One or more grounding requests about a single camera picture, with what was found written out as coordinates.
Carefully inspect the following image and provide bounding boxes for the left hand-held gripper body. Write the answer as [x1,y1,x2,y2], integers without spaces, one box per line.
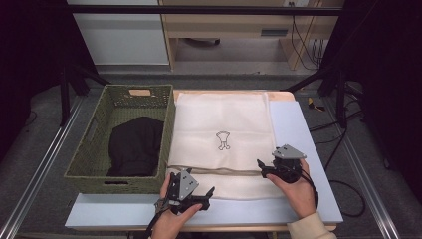
[153,167,202,215]

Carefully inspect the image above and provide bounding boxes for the black floor cable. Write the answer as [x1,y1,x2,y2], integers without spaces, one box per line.
[308,109,367,219]

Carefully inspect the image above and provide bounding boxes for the light wooden desk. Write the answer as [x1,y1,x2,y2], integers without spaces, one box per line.
[158,0,345,72]

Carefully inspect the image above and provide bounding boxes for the white cabinet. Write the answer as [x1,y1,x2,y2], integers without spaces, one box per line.
[67,0,170,66]

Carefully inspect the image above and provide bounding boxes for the yellow and black tool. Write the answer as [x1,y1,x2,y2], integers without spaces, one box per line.
[307,97,326,113]

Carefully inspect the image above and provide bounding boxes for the black curtain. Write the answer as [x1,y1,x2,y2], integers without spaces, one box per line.
[0,0,99,160]
[319,0,422,203]

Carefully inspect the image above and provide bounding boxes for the grey drawer handle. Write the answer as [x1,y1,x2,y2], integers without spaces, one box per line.
[260,29,290,37]

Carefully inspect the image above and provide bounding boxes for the white power strip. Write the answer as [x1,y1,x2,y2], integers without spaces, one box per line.
[283,0,311,8]

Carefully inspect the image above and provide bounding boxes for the green woven basket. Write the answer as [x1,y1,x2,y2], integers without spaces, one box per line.
[64,84,177,195]

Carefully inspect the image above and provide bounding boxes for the white mesh laundry bag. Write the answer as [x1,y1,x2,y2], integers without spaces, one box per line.
[165,92,287,201]

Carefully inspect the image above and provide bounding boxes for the right hand-held gripper black cable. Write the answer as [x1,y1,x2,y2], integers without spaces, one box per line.
[298,165,320,211]

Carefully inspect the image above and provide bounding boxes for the hand-held gripper black cable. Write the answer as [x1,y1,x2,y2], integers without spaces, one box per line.
[298,165,320,211]
[143,208,167,239]

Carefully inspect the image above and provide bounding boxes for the black cloth garment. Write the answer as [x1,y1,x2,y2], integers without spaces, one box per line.
[105,116,165,178]

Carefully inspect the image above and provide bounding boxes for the person's right hand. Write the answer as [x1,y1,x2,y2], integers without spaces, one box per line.
[266,158,317,220]

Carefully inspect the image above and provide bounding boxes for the person's left hand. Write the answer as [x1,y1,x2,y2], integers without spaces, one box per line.
[150,173,203,239]

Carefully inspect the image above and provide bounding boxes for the black metal stand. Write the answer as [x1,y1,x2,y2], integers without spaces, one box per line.
[59,64,111,127]
[284,65,365,129]

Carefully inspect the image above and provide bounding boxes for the aluminium floor rail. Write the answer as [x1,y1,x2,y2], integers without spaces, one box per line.
[322,99,401,239]
[0,95,85,239]

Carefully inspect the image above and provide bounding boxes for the black horizontal frame bar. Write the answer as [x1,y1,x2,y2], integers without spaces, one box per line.
[68,4,343,16]

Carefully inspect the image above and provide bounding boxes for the black hanging cables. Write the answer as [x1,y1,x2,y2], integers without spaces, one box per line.
[291,14,325,71]

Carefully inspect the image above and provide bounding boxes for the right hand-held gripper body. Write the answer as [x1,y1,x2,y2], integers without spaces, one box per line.
[272,143,308,184]

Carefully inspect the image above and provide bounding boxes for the left hand-held gripper black cable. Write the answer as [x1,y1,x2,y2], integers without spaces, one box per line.
[143,208,167,239]

